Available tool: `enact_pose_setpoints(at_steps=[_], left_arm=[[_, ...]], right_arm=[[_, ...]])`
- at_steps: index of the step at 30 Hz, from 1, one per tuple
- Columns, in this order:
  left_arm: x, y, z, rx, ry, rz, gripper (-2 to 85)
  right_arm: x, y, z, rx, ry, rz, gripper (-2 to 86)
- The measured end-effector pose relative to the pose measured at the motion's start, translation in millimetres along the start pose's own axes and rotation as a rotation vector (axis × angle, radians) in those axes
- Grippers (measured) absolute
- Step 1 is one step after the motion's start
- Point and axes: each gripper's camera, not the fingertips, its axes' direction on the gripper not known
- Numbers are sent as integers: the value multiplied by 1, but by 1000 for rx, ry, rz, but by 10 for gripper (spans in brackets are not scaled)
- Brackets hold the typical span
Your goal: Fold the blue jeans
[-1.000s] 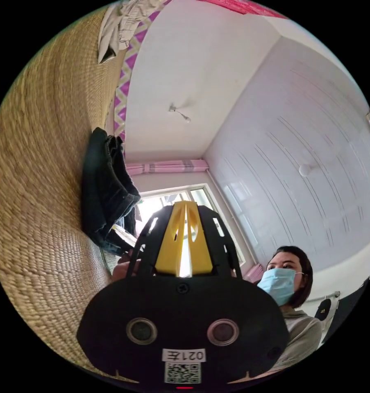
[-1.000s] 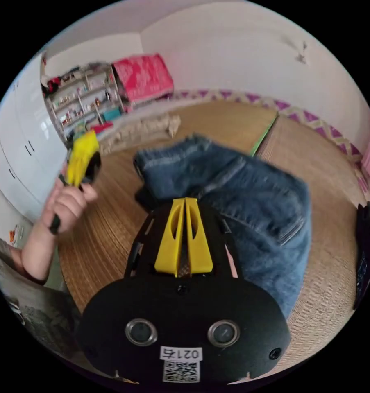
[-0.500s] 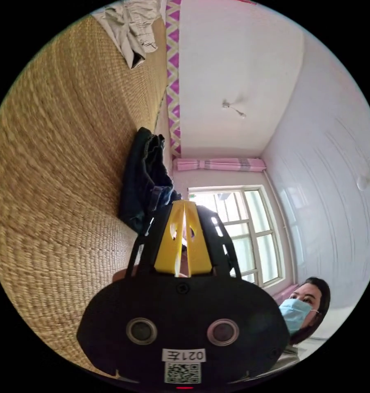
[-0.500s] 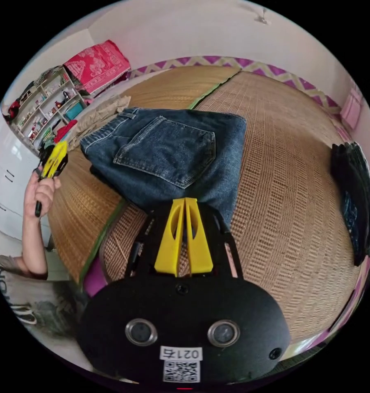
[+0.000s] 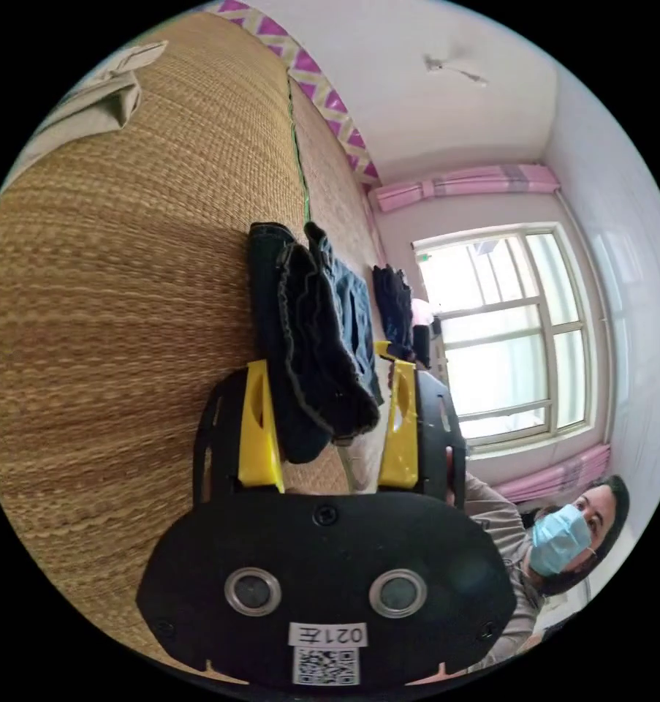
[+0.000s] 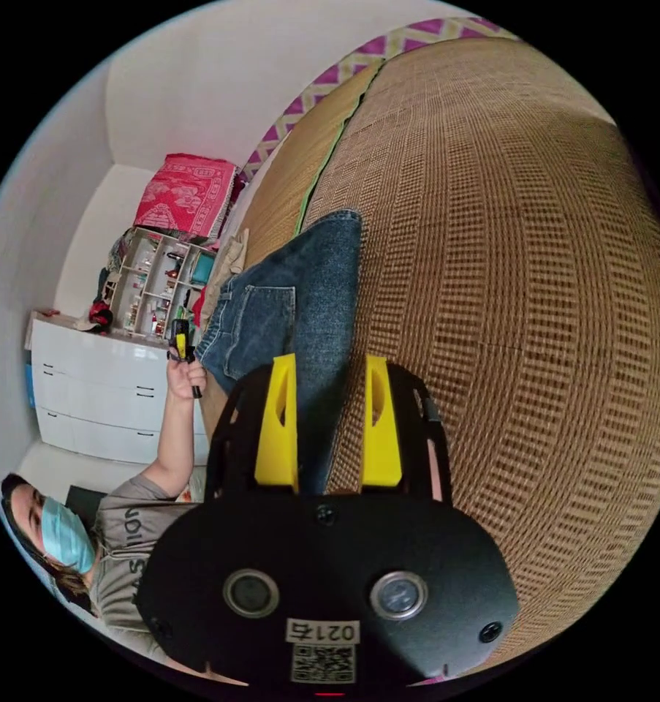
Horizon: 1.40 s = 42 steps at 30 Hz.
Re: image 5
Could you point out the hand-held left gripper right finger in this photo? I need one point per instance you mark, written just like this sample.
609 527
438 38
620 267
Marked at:
401 439

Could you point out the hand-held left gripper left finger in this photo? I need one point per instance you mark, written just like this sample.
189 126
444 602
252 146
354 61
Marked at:
255 433

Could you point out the blue jeans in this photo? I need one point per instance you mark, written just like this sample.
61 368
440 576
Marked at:
308 351

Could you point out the person's right forearm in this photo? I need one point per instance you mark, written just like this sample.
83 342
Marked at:
491 507

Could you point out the person's right hand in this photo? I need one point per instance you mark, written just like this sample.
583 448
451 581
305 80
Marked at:
449 474

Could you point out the pile of clothes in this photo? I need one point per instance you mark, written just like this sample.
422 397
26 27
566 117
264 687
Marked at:
392 307

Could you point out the window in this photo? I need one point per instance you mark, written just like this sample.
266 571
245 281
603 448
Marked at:
505 334

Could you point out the pink curtain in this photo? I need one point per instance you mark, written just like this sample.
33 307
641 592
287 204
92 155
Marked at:
560 471
466 186

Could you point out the person's body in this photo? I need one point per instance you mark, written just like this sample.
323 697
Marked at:
560 543

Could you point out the bed with woven mat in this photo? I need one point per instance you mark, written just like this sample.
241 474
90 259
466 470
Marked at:
116 301

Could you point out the grey garment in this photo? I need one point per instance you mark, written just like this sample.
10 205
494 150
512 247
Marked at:
88 104

